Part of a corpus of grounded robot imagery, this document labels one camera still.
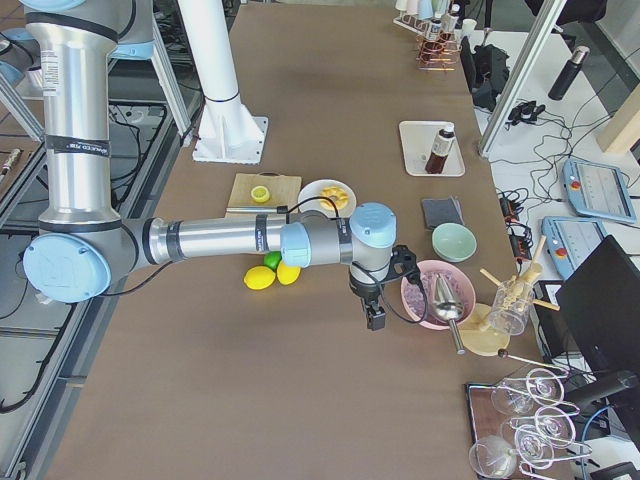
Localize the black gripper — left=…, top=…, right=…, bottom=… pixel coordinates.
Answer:
left=349, top=244, right=417, bottom=330

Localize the white round plate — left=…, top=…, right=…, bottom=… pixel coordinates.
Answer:
left=297, top=179, right=357, bottom=218

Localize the yellow twisted donut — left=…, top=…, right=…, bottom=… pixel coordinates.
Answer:
left=319, top=185, right=350, bottom=211

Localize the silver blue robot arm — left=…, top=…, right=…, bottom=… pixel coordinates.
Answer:
left=23, top=1, right=420, bottom=330

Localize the brown sauce bottle on tray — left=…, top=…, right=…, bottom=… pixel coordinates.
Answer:
left=425, top=123, right=455, bottom=174

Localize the wine glass rack tray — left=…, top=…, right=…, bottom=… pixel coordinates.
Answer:
left=464, top=383, right=574, bottom=479

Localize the white rectangular tray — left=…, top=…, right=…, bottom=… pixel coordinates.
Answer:
left=399, top=120, right=465, bottom=177

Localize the pink bowl with ice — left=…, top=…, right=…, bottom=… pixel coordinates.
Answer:
left=401, top=260, right=476, bottom=323

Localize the metal ice scoop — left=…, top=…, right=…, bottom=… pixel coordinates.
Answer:
left=432, top=273, right=466, bottom=355

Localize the yellow lemon right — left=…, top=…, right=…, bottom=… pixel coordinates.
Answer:
left=276, top=261, right=301, bottom=285

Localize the yellow lemon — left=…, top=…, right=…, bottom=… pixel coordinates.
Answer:
left=276, top=261, right=301, bottom=285
left=243, top=265, right=276, bottom=290

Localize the wooden mug tree stand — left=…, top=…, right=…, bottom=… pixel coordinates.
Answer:
left=460, top=235, right=560, bottom=356

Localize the mint green bowl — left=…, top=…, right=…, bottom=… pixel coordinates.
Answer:
left=432, top=223, right=477, bottom=263

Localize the green lime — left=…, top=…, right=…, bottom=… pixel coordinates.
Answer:
left=263, top=251, right=282, bottom=271

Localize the yellow lemon left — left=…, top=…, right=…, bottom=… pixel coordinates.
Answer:
left=243, top=265, right=276, bottom=290

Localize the dark grey folded cloth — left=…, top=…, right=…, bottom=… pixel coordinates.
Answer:
left=421, top=196, right=465, bottom=230

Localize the wooden cutting board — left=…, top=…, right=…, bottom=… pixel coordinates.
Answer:
left=225, top=173, right=302, bottom=218

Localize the halved lemon piece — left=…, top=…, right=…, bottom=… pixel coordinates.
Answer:
left=250, top=185, right=271, bottom=204

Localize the wine glass bottom left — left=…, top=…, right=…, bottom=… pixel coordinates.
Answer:
left=469, top=435, right=517, bottom=479

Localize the wine glass top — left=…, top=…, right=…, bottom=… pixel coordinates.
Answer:
left=491, top=368, right=564, bottom=414

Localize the wine glass lower right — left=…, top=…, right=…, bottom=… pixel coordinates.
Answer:
left=514, top=425, right=555, bottom=470

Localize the lower blue teach pendant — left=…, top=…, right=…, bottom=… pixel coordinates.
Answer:
left=541, top=216, right=607, bottom=280

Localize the blue teach pendant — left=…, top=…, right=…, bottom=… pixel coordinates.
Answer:
left=541, top=216, right=607, bottom=280
left=562, top=158, right=637, bottom=224

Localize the wine glass middle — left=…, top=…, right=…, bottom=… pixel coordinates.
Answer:
left=498, top=407, right=576, bottom=448

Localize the black monitor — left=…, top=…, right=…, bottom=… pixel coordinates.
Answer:
left=556, top=235, right=639, bottom=442

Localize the upper blue teach pendant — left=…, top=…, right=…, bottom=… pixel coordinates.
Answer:
left=562, top=158, right=637, bottom=224

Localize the black bag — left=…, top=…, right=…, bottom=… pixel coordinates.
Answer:
left=460, top=37, right=509, bottom=112

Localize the black water bottle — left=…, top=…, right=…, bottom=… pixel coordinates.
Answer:
left=547, top=45, right=590, bottom=101

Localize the white cup rack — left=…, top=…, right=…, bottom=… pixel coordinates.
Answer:
left=393, top=13, right=428, bottom=35

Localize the Suntory dark bottle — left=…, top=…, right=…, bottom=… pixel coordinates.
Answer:
left=425, top=13, right=442, bottom=42

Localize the light blue cup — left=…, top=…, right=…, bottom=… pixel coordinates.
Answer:
left=416, top=0, right=434, bottom=20

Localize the pink cup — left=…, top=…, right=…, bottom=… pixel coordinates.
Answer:
left=404, top=0, right=419, bottom=15

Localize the dark bottle in rack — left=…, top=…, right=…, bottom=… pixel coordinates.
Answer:
left=441, top=3, right=460, bottom=38

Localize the black handled knife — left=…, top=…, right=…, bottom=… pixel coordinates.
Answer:
left=226, top=205, right=289, bottom=214

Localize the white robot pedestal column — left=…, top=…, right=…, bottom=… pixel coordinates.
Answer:
left=179, top=0, right=268, bottom=165

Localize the copper wire bottle rack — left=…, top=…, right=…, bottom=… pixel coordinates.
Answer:
left=416, top=32, right=461, bottom=72

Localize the aluminium frame post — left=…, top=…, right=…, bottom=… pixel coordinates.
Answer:
left=478, top=0, right=566, bottom=159

